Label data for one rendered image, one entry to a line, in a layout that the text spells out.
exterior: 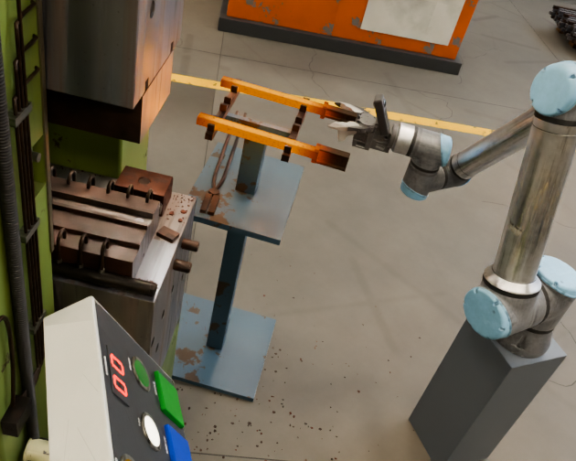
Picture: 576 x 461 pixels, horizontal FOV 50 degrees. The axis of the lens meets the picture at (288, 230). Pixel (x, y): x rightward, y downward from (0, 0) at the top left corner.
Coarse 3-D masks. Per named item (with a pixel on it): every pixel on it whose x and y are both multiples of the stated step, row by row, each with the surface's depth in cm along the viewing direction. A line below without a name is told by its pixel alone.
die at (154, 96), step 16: (160, 80) 113; (48, 96) 105; (64, 96) 105; (144, 96) 104; (160, 96) 116; (48, 112) 107; (64, 112) 107; (80, 112) 106; (96, 112) 106; (112, 112) 106; (128, 112) 105; (144, 112) 107; (80, 128) 108; (96, 128) 108; (112, 128) 108; (128, 128) 107; (144, 128) 110
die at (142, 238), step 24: (72, 192) 137; (96, 192) 140; (120, 192) 141; (72, 216) 133; (96, 216) 133; (72, 240) 129; (96, 240) 130; (120, 240) 130; (144, 240) 134; (96, 264) 129; (120, 264) 128
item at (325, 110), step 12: (228, 84) 183; (240, 84) 182; (252, 84) 184; (264, 96) 183; (276, 96) 182; (288, 96) 183; (312, 108) 182; (324, 108) 180; (336, 108) 182; (336, 120) 183; (348, 120) 183
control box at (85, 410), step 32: (64, 320) 88; (96, 320) 87; (64, 352) 85; (96, 352) 83; (128, 352) 94; (64, 384) 81; (96, 384) 80; (128, 384) 88; (64, 416) 78; (96, 416) 76; (128, 416) 83; (160, 416) 95; (64, 448) 75; (96, 448) 74; (128, 448) 78; (160, 448) 88
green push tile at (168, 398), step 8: (160, 376) 101; (160, 384) 100; (168, 384) 103; (160, 392) 98; (168, 392) 101; (176, 392) 106; (160, 400) 98; (168, 400) 100; (176, 400) 104; (168, 408) 98; (176, 408) 102; (168, 416) 98; (176, 416) 100; (176, 424) 100; (184, 424) 102
